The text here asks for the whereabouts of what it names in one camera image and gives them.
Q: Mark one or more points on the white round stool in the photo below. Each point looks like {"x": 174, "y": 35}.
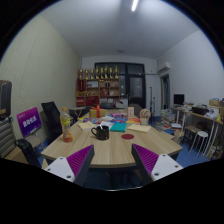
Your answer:
{"x": 199, "y": 140}

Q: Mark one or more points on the brown cardboard box on table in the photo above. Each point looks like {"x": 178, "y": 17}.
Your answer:
{"x": 130, "y": 112}

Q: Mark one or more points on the beige paper envelope right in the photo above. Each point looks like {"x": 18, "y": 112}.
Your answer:
{"x": 139, "y": 128}

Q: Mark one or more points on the black chair near left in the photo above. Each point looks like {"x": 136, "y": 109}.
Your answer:
{"x": 28, "y": 152}

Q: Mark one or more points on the wooden side desk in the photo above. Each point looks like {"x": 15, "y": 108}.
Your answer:
{"x": 198, "y": 120}

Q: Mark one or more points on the purple sign board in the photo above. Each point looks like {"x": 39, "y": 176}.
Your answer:
{"x": 29, "y": 121}

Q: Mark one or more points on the beige paper envelope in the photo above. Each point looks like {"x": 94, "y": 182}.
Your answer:
{"x": 139, "y": 128}
{"x": 86, "y": 125}

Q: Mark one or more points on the teal notebook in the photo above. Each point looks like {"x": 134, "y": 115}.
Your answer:
{"x": 118, "y": 127}

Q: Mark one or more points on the black glass door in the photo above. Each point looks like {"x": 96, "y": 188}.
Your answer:
{"x": 132, "y": 81}

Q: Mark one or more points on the ceiling tube light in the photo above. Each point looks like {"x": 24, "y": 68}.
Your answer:
{"x": 134, "y": 5}

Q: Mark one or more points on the yellow gift box red ribbon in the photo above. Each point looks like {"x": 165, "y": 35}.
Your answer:
{"x": 97, "y": 112}

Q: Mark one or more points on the pink flower pot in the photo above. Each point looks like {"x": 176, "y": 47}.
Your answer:
{"x": 145, "y": 115}

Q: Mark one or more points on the black ceramic mug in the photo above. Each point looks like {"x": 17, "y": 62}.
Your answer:
{"x": 101, "y": 132}

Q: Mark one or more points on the black office chair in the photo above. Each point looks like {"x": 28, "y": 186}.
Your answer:
{"x": 52, "y": 119}

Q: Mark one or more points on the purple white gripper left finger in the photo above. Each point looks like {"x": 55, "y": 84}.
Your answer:
{"x": 73, "y": 168}

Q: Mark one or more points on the white air conditioner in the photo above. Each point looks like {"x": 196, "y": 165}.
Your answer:
{"x": 163, "y": 67}

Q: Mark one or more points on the beige paper envelope left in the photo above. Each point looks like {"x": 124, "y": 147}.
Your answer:
{"x": 86, "y": 125}

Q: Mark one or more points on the wooden trophy shelf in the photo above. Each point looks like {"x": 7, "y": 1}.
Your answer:
{"x": 97, "y": 85}

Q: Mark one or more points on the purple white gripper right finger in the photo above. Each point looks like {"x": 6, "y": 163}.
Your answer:
{"x": 152, "y": 166}

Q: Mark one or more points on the round red coaster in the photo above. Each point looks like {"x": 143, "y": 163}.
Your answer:
{"x": 127, "y": 136}

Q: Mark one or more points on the orange drink plastic bottle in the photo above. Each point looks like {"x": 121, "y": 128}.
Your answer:
{"x": 65, "y": 123}

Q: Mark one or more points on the black computer monitor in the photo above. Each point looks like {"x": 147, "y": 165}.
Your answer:
{"x": 179, "y": 99}

